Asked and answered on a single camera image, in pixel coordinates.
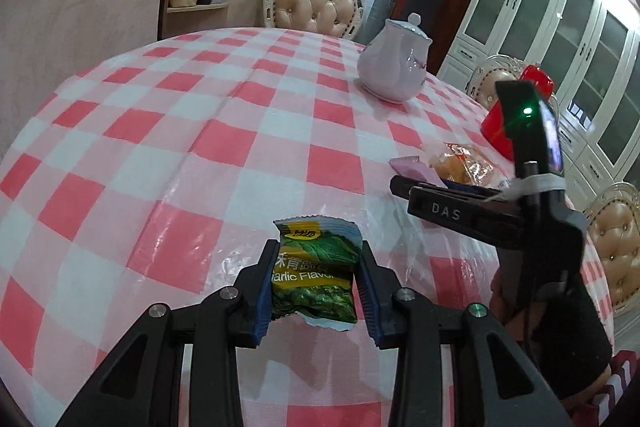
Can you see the black refrigerator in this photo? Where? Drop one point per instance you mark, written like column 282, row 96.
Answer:
column 430, row 7

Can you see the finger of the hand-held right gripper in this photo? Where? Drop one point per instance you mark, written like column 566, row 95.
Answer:
column 435, row 187

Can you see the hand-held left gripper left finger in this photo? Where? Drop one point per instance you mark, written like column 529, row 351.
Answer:
column 262, row 302

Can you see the small pink snack packet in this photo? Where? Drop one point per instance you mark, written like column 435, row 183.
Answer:
column 410, row 167

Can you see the person's right forearm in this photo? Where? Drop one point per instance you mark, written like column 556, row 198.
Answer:
column 570, row 337

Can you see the red thermos jug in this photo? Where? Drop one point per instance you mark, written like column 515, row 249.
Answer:
column 497, row 132

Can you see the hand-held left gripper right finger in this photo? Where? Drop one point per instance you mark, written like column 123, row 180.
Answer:
column 370, row 307

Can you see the red white patterned clothing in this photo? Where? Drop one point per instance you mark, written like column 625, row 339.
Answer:
column 620, row 387

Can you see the white glass door cabinet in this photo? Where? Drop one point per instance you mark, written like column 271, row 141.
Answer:
column 550, row 17

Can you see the clear bread bun packet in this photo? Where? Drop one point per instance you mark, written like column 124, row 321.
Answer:
column 460, row 164

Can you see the person's right hand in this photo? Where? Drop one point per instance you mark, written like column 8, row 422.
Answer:
column 500, row 289

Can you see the white porcelain teapot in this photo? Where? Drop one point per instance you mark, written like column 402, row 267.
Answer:
column 390, row 62

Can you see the green snack packet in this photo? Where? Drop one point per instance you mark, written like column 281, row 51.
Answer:
column 315, row 277

